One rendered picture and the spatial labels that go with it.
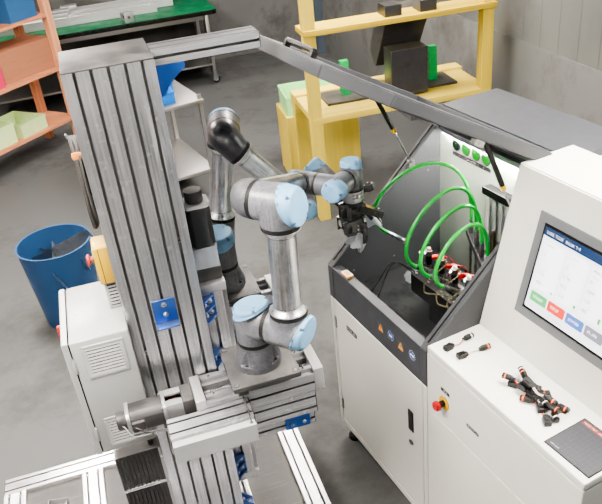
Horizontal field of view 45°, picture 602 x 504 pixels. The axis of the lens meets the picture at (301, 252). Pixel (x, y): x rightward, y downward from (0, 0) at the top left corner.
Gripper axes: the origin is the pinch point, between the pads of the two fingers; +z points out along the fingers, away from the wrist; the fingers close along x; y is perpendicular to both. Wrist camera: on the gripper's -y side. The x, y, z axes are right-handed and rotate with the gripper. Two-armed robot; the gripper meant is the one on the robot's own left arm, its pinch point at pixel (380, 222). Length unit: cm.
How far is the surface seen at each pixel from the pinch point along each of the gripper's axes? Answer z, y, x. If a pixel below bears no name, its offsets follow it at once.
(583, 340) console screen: 56, -32, 63
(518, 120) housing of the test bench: 10, -61, -15
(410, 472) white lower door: 79, 62, 15
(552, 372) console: 62, -17, 56
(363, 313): 20.5, 29.9, 4.6
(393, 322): 25.8, 17.5, 23.6
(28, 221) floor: -158, 261, -247
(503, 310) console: 44, -16, 36
